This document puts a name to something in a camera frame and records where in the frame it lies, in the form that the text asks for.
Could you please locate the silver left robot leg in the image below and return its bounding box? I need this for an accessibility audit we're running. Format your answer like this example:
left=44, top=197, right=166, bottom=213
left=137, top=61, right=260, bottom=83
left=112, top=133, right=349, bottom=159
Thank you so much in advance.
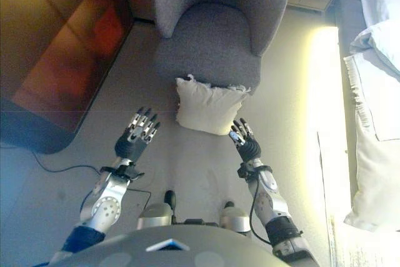
left=136, top=190, right=178, bottom=230

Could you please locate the white floor sheet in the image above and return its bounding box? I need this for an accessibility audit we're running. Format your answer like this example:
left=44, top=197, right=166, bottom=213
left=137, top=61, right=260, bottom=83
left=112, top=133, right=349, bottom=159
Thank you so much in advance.
left=317, top=131, right=400, bottom=267

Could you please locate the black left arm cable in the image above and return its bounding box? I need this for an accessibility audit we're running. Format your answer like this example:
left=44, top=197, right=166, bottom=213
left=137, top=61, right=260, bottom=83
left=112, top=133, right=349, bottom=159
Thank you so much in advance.
left=79, top=190, right=94, bottom=218

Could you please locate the grey fabric armchair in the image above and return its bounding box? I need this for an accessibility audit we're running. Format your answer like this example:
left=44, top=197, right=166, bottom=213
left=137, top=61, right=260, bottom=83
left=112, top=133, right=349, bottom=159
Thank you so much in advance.
left=152, top=0, right=292, bottom=91

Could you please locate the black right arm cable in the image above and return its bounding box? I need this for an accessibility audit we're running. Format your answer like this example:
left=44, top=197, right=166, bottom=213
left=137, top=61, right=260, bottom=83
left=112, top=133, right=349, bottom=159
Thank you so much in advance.
left=249, top=181, right=273, bottom=244

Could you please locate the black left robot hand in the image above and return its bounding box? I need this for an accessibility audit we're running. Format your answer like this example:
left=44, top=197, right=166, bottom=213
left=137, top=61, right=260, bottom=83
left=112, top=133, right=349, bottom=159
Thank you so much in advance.
left=114, top=106, right=162, bottom=163

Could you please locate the silver right robot leg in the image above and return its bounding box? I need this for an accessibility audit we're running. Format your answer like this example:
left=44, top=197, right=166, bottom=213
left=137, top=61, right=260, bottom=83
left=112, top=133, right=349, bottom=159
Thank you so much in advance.
left=218, top=201, right=253, bottom=238

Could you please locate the grey robot torso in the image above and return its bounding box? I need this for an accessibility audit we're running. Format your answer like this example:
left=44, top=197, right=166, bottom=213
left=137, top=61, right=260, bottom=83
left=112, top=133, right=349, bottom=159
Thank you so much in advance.
left=40, top=224, right=294, bottom=267

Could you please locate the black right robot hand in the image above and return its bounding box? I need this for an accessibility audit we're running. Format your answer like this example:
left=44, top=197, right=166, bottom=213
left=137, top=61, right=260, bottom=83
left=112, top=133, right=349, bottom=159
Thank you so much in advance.
left=229, top=118, right=263, bottom=164

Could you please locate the white fringed cushion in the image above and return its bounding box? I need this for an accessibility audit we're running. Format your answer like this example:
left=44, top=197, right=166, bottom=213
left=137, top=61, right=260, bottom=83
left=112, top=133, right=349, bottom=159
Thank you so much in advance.
left=174, top=74, right=253, bottom=136

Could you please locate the black robot pelvis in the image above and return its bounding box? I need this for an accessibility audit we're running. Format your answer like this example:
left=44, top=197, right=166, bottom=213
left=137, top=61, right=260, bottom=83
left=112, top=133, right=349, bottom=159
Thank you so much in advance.
left=173, top=218, right=221, bottom=227

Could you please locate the reddish brown wooden cabinet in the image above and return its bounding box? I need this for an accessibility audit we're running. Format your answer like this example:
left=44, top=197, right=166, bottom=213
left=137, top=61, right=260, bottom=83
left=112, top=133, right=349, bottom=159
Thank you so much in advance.
left=0, top=0, right=135, bottom=155

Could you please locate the silver robot leg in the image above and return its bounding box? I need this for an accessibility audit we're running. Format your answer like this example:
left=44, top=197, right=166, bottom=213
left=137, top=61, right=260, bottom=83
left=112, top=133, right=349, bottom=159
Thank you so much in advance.
left=136, top=190, right=178, bottom=230
left=218, top=201, right=253, bottom=238

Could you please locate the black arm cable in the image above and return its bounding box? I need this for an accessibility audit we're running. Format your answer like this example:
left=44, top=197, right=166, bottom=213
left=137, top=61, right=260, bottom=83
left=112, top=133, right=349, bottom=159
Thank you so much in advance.
left=249, top=181, right=273, bottom=244
left=79, top=190, right=94, bottom=218

